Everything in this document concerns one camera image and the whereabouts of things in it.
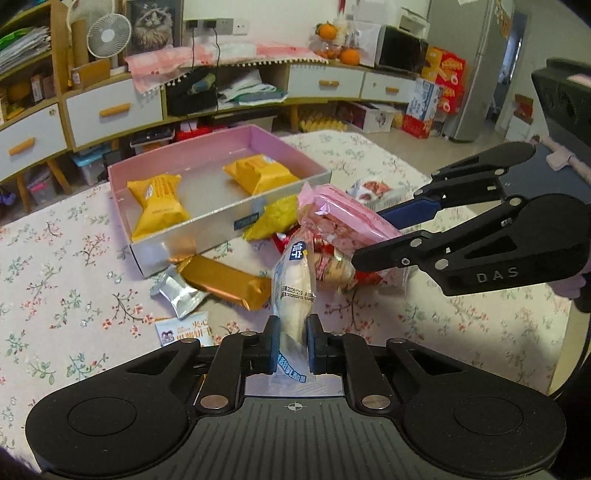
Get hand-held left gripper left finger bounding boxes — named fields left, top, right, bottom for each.
left=122, top=316, right=281, bottom=414

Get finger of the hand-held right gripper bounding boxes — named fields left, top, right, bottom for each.
left=378, top=141, right=537, bottom=230
left=351, top=194, right=533, bottom=278

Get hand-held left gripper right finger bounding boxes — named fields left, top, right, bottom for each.
left=307, top=315, right=467, bottom=412

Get clear cookie packet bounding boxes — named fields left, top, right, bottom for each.
left=313, top=240, right=358, bottom=292

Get pink snack packet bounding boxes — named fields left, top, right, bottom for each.
left=297, top=182, right=409, bottom=292

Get clear bread packet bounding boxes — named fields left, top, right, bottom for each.
left=270, top=228, right=320, bottom=398

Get golden brown snack bar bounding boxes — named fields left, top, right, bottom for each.
left=178, top=255, right=273, bottom=311

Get pink cardboard box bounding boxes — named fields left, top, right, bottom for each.
left=107, top=124, right=333, bottom=278

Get person's right hand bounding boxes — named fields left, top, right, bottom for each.
left=546, top=135, right=591, bottom=315

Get white packet with red print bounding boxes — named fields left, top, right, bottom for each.
left=346, top=179, right=409, bottom=210

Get small white printed packet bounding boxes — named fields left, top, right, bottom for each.
left=154, top=311, right=215, bottom=348

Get white printed box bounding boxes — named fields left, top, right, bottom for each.
left=355, top=104, right=398, bottom=134

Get blue and white carton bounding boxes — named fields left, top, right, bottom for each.
left=406, top=78, right=441, bottom=139

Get silver foil snack packet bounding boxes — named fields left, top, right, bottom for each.
left=150, top=265, right=213, bottom=319

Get mustard yellow snack packet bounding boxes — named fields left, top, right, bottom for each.
left=243, top=195, right=301, bottom=242

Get yellow egg tray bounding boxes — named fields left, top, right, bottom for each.
left=300, top=117, right=347, bottom=134

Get white drawer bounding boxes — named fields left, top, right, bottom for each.
left=361, top=73, right=416, bottom=104
left=287, top=65, right=365, bottom=100
left=65, top=78, right=164, bottom=148
left=0, top=104, right=70, bottom=183

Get long wooden drawer cabinet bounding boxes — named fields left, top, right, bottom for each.
left=60, top=60, right=419, bottom=153

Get red gift boxes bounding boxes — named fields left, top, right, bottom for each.
left=420, top=46, right=467, bottom=114

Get silver refrigerator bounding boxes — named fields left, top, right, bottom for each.
left=427, top=0, right=512, bottom=141

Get black microwave oven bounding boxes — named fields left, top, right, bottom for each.
left=376, top=25, right=430, bottom=75

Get oranges on cabinet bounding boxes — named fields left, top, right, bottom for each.
left=344, top=21, right=384, bottom=65

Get bag of oranges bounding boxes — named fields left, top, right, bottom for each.
left=308, top=39, right=342, bottom=60

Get green blue pouch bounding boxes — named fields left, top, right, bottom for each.
left=187, top=74, right=218, bottom=95

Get blue lidded storage bin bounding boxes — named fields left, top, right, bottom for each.
left=71, top=150, right=112, bottom=185

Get small clear storage bin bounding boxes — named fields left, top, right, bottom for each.
left=28, top=166, right=56, bottom=199

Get pink cloth with pompom trim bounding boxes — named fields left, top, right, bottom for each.
left=124, top=41, right=331, bottom=93

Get framed cat picture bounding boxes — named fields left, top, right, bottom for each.
left=126, top=0, right=184, bottom=58

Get small cardboard box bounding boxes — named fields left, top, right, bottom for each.
left=70, top=59, right=112, bottom=90

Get small white desk fan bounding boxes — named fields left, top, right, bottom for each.
left=87, top=13, right=131, bottom=75

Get cardboard tube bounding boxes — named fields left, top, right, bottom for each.
left=69, top=21, right=90, bottom=68

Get wooden shelf cabinet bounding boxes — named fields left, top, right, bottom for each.
left=0, top=0, right=72, bottom=195

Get stack of papers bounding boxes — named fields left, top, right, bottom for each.
left=0, top=25, right=51, bottom=75

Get grey wall socket panel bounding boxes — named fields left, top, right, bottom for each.
left=185, top=18, right=234, bottom=35

